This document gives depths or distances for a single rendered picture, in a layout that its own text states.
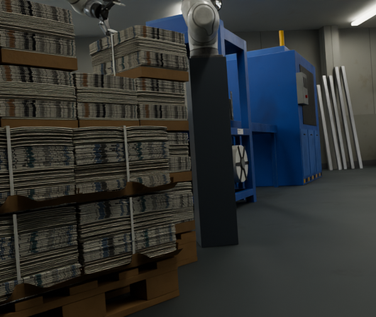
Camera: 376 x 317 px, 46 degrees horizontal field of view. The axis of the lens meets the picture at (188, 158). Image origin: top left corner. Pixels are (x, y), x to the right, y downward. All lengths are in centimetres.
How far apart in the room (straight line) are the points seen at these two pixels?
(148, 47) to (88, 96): 40
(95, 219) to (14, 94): 51
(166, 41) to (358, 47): 853
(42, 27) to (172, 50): 63
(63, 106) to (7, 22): 33
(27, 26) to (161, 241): 86
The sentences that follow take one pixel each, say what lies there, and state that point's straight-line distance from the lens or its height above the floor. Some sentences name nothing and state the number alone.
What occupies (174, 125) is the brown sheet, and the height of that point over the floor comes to 63.
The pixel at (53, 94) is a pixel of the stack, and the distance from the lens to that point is 165.
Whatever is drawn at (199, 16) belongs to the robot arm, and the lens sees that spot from 222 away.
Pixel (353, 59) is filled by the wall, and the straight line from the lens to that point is 1027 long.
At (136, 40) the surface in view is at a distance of 196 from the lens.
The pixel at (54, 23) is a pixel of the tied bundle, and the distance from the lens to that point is 172.
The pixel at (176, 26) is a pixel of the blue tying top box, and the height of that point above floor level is 165.
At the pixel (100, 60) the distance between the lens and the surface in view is 216.
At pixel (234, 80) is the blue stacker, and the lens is 617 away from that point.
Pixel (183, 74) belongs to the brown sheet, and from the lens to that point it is 208.
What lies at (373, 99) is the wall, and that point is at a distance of 1035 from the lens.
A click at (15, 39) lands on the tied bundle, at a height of 92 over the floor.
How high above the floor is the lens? 49
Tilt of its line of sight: level
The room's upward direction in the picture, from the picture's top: 4 degrees counter-clockwise
